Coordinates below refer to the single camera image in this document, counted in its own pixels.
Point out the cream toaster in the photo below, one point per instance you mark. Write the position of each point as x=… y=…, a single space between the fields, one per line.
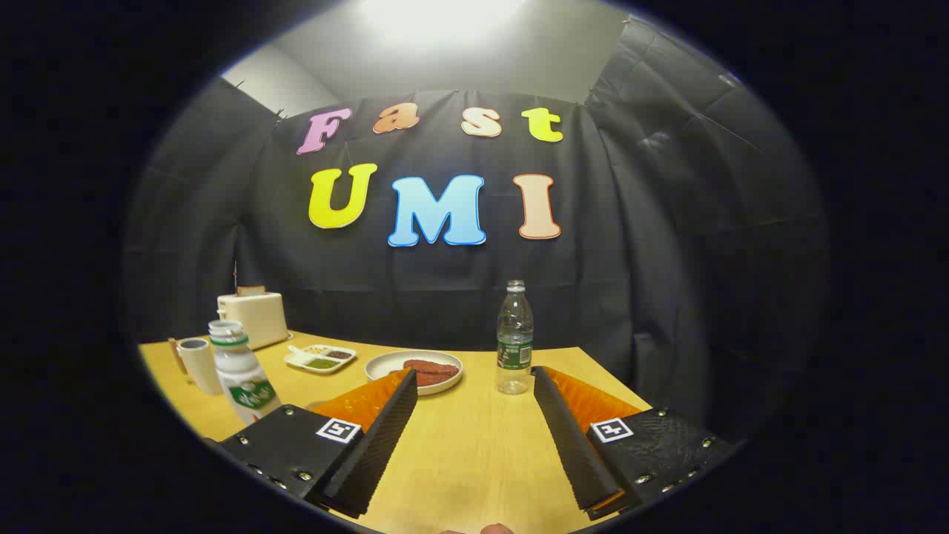
x=256 y=319

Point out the white divided dish with beans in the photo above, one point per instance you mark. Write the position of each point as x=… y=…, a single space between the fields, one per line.
x=320 y=359

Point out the white round plate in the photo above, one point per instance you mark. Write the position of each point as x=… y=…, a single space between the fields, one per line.
x=382 y=367

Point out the clear plastic water bottle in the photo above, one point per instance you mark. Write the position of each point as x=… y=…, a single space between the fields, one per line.
x=514 y=334

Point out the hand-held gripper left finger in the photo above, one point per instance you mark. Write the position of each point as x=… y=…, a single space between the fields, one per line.
x=371 y=452

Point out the white juice bottle green label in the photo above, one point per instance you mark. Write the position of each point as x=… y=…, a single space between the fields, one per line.
x=241 y=371

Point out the bread slice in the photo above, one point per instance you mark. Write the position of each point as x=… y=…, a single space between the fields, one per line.
x=250 y=291

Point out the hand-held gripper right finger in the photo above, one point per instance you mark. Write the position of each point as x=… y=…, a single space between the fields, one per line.
x=574 y=445

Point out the wooden table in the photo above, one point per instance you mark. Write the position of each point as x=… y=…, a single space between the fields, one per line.
x=474 y=460

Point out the reddish brown meat slice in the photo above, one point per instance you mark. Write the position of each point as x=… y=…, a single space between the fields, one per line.
x=430 y=366
x=437 y=379

